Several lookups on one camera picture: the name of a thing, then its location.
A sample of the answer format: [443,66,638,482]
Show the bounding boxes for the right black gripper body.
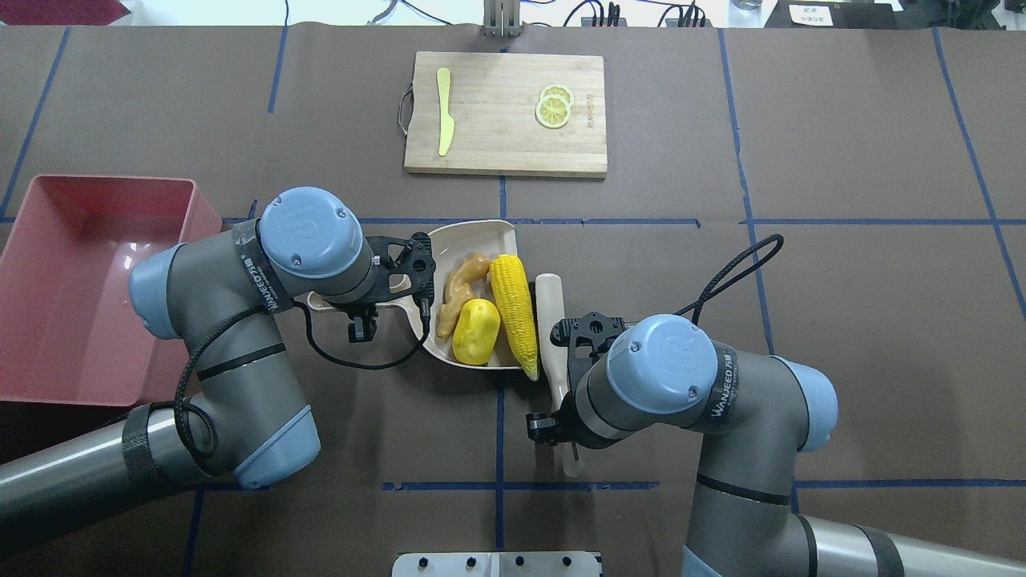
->
[548,313,628,377]

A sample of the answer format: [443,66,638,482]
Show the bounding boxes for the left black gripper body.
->
[364,232,436,299]

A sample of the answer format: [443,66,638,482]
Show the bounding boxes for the tan toy ginger root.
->
[435,252,491,339]

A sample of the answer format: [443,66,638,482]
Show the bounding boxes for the yellow toy corn cob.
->
[490,253,539,382]

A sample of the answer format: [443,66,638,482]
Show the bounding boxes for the yellow toy potato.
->
[451,298,501,366]

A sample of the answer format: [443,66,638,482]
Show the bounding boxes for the beige brush black bristles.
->
[535,273,581,479]

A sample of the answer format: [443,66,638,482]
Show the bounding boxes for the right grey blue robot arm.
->
[527,314,1024,576]

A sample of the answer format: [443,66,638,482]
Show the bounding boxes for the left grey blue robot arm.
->
[1,186,436,556]

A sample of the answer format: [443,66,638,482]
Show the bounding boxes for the pink plastic bin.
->
[1,175,223,408]

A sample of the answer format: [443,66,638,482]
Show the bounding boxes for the yellow plastic knife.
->
[436,68,455,157]

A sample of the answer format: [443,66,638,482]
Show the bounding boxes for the wooden cutting board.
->
[404,51,608,180]

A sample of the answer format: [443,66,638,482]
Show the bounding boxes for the upper lemon slice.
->
[539,83,575,108]

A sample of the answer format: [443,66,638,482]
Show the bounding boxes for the pink cloth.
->
[1,1,131,26]

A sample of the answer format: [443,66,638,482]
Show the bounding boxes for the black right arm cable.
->
[675,233,785,326]

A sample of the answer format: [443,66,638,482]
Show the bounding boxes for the metal camera post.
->
[483,0,523,38]

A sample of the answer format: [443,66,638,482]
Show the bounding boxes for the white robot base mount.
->
[391,551,604,576]

